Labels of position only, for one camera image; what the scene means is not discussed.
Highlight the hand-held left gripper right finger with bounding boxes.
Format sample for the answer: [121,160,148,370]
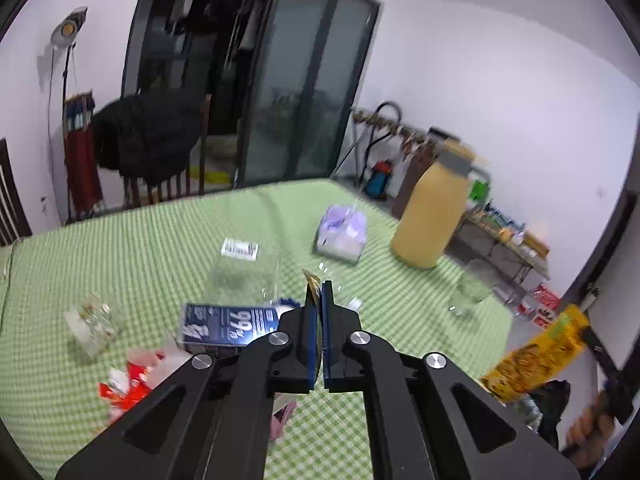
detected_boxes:
[322,280,581,480]

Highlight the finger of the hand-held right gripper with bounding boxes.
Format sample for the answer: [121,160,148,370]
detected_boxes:
[581,326,635,424]

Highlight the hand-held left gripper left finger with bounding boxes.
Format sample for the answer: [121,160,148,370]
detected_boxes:
[55,283,322,480]

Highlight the yellow snack packet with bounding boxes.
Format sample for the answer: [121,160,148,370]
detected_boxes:
[480,304,591,403]

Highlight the small gold wrapper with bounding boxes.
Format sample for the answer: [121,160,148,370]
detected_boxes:
[302,269,323,307]

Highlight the person's right hand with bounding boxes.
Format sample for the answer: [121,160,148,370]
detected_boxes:
[564,391,617,467]

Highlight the pink wrapper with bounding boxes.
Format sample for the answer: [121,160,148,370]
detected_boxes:
[270,392,299,443]

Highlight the clear bin of packets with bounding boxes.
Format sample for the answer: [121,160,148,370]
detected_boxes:
[510,392,543,433]

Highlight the red boxes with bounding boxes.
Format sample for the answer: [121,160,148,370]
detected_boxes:
[515,284,562,323]

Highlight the dark blue packet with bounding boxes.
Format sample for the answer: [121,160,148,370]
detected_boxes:
[180,302,281,353]

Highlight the clear plastic bottle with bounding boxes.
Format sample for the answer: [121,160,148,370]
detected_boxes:
[202,237,283,311]

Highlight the purple tissue pack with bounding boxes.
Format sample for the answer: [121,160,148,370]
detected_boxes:
[314,204,368,265]

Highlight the clear drinking glass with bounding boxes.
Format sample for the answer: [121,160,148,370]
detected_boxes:
[446,260,493,320]

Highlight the cluttered folding table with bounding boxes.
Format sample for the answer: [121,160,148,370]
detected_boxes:
[450,205,551,306]

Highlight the yellow juice bottle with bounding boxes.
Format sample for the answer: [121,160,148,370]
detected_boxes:
[390,140,481,270]

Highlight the red white wrapper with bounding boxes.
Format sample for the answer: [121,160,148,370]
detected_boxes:
[97,347,193,423]

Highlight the blue red vacuum cleaner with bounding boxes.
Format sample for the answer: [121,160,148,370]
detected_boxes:
[364,159,395,202]

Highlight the brown cabinet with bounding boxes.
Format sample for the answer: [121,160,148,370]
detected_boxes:
[391,152,433,220]

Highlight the small glass jar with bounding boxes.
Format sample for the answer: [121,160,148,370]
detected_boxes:
[64,292,126,362]

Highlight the wooden chair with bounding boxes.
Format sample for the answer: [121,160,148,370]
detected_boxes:
[120,94,213,208]

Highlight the clothes rack with hangers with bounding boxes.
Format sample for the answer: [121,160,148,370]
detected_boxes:
[350,101,441,186]

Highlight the black framed glass door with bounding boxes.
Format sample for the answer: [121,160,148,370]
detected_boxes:
[121,0,383,191]

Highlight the black jacket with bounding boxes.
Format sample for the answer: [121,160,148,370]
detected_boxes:
[92,92,208,186]

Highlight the red hanging cloth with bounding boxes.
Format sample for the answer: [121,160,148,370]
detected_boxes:
[62,91,105,221]

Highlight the dark slatted chair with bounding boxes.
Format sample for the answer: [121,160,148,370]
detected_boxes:
[0,137,33,247]

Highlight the studio light on stand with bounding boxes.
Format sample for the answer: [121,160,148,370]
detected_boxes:
[37,6,90,226]

